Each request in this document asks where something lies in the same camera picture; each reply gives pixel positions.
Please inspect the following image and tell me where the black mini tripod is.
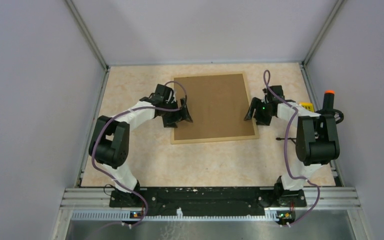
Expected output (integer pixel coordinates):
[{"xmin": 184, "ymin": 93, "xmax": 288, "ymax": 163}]
[{"xmin": 275, "ymin": 137, "xmax": 297, "ymax": 145}]

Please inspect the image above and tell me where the purple cable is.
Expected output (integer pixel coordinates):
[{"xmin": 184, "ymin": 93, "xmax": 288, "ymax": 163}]
[
  {"xmin": 91, "ymin": 80, "xmax": 189, "ymax": 229},
  {"xmin": 262, "ymin": 69, "xmax": 321, "ymax": 228}
]

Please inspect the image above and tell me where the light wooden picture frame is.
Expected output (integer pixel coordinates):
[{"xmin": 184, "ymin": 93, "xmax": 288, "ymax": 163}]
[{"xmin": 170, "ymin": 71, "xmax": 260, "ymax": 145}]

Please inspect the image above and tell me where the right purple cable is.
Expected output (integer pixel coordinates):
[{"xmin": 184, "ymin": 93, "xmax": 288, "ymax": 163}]
[{"xmin": 262, "ymin": 69, "xmax": 321, "ymax": 228}]

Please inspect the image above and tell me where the brown backing board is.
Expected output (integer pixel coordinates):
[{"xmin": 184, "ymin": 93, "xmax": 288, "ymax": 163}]
[{"xmin": 173, "ymin": 73, "xmax": 256, "ymax": 141}]

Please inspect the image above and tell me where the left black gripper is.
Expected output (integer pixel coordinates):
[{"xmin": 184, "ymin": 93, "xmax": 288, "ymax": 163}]
[{"xmin": 160, "ymin": 97, "xmax": 193, "ymax": 128}]

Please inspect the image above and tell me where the yellow grid block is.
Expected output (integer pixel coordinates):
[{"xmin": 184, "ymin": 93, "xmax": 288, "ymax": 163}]
[{"xmin": 299, "ymin": 102, "xmax": 315, "ymax": 112}]

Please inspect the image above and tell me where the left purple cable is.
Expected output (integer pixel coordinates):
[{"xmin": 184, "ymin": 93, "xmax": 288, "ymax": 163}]
[{"xmin": 91, "ymin": 80, "xmax": 189, "ymax": 229}]

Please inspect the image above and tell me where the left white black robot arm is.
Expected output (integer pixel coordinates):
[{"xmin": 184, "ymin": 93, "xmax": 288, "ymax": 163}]
[{"xmin": 88, "ymin": 84, "xmax": 193, "ymax": 207}]

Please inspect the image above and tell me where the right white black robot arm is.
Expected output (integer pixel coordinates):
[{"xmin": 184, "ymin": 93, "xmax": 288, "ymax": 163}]
[{"xmin": 244, "ymin": 85, "xmax": 344, "ymax": 206}]

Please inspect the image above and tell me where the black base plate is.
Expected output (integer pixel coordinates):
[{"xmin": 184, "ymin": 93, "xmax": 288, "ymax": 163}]
[{"xmin": 109, "ymin": 184, "xmax": 307, "ymax": 217}]

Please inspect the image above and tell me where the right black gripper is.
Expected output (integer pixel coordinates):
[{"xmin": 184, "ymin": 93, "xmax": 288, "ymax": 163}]
[{"xmin": 243, "ymin": 97, "xmax": 273, "ymax": 127}]

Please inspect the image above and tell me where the black microphone orange tip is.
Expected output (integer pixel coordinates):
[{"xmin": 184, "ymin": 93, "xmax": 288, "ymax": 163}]
[{"xmin": 316, "ymin": 90, "xmax": 345, "ymax": 125}]

